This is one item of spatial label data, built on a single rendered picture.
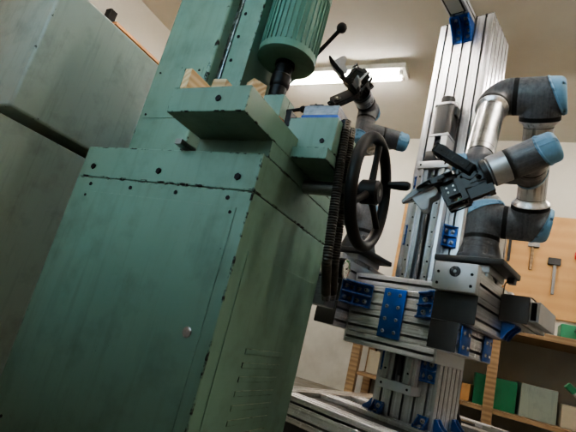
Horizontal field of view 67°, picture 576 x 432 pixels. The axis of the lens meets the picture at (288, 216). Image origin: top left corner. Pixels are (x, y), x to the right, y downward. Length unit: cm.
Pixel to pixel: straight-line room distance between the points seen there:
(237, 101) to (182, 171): 24
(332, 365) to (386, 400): 270
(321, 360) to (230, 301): 370
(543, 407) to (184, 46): 337
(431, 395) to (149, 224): 120
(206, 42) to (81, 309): 84
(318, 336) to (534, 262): 212
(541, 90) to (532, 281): 300
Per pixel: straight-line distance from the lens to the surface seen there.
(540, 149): 112
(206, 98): 96
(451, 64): 226
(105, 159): 127
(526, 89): 153
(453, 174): 111
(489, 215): 163
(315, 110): 112
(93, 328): 110
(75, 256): 120
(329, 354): 454
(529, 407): 384
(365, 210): 184
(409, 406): 181
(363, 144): 97
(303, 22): 136
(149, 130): 138
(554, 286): 435
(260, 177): 93
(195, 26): 151
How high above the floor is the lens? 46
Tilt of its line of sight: 14 degrees up
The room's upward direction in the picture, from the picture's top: 14 degrees clockwise
